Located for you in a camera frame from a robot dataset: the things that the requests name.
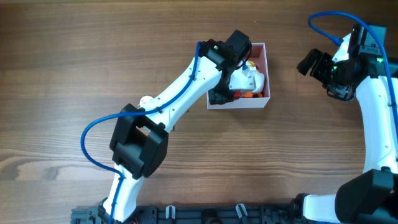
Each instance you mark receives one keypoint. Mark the white plush duck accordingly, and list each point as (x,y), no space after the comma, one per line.
(259,80)

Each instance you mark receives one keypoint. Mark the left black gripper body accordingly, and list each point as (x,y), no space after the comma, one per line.
(220,93)

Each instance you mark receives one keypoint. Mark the white wooden rattle drum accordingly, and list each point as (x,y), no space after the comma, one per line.
(144,99)

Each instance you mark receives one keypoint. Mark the pink white open box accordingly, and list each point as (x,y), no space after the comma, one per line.
(258,56)

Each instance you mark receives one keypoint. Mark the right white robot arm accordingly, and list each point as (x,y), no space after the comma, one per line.
(372,196)

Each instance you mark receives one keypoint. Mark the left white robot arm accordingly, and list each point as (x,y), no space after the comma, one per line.
(140,139)

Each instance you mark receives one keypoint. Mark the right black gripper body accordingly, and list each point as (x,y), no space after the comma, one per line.
(321,66)

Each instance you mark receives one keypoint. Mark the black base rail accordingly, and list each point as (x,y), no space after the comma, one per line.
(240,213)

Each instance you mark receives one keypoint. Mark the red toy fire truck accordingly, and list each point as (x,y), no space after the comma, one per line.
(238,94)

